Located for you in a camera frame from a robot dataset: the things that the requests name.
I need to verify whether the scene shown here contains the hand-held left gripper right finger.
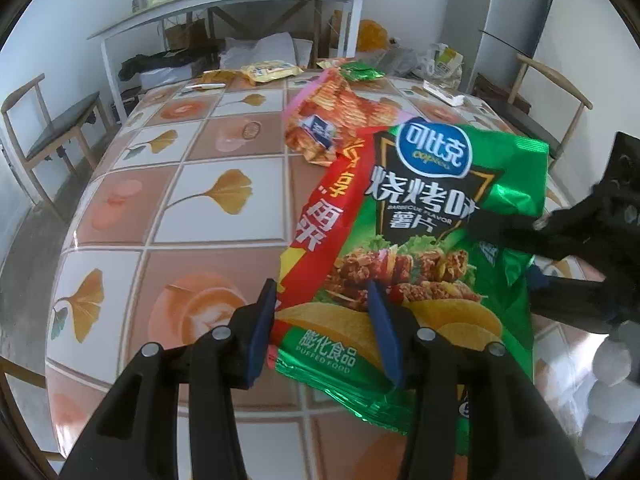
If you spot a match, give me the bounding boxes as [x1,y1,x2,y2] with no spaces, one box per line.
[366,280,586,480]

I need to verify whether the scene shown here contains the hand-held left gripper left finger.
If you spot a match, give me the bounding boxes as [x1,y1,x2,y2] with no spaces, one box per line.
[59,278,278,480]

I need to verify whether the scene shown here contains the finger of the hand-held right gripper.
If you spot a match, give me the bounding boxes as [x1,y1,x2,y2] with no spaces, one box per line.
[467,195,616,263]
[525,265,640,336]

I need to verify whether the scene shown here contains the green potato chip bag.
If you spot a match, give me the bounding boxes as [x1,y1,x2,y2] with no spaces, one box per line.
[267,119,551,436]

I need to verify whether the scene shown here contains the wooden chair dark seat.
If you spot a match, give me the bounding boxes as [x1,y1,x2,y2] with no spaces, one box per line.
[470,55,593,161]
[0,74,108,221]

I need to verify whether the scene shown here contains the leaf patterned tablecloth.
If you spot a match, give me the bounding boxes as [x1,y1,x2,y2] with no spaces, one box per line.
[44,72,616,461]

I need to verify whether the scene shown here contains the white mattress blue edge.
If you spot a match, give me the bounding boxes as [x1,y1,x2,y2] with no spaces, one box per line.
[530,0,640,171]

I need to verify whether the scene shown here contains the white flat box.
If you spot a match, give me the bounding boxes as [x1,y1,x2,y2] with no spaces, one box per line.
[422,79,466,107]

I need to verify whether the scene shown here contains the white green shopping bag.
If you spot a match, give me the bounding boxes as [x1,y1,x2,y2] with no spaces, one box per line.
[422,42,463,86]

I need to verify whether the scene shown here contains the grey refrigerator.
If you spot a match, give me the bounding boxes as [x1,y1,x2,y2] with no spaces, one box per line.
[467,0,551,96]

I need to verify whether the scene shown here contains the orange pink cracker bag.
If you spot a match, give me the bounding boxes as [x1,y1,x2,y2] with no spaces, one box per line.
[284,67,418,167]

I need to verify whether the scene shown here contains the grey plastic bag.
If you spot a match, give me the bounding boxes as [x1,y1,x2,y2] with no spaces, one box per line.
[380,45,426,78]

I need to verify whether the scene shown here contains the green snack packet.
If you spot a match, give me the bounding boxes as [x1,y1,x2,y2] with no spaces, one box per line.
[317,59,385,83]

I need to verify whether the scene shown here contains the small orange packet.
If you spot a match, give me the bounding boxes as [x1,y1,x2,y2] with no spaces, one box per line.
[200,69,240,86]

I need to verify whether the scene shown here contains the yellow snack packet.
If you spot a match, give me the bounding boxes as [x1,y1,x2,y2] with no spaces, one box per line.
[241,60,303,85]

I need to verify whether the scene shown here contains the yellow plastic bag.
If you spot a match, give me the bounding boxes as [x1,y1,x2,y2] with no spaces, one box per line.
[357,19,391,51]

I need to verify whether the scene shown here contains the black bag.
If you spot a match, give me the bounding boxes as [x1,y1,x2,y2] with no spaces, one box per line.
[119,50,221,81]

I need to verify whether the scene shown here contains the brown cardboard box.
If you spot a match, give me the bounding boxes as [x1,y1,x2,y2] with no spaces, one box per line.
[165,17,211,53]

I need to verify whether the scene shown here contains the white side table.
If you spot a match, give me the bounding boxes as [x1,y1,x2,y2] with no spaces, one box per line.
[87,0,378,111]

